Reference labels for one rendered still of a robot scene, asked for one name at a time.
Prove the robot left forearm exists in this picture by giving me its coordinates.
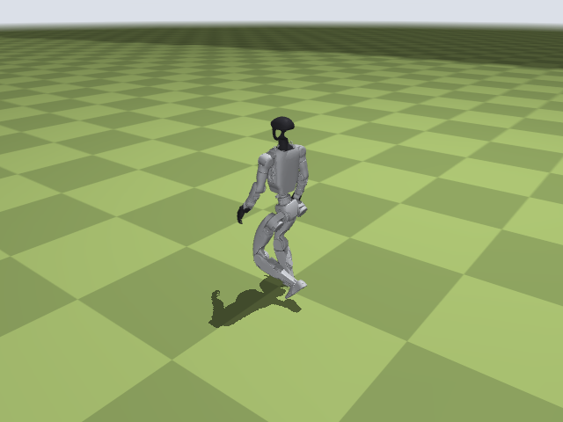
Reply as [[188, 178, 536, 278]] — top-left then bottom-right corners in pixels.
[[243, 183, 260, 210]]

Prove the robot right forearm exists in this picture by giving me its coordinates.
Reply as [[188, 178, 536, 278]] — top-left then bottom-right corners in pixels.
[[293, 178, 308, 200]]

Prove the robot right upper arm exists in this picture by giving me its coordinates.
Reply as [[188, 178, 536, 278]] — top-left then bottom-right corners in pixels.
[[295, 144, 309, 181]]

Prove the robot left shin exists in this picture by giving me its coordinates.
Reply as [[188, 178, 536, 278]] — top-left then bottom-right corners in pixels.
[[253, 253, 297, 287]]

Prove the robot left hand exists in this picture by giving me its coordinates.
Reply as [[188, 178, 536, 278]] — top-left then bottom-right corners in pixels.
[[237, 205, 251, 224]]

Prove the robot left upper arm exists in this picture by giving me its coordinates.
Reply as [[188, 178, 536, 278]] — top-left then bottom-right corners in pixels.
[[254, 152, 275, 193]]

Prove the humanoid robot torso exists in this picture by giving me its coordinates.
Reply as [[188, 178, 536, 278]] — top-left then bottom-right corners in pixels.
[[267, 142, 300, 223]]

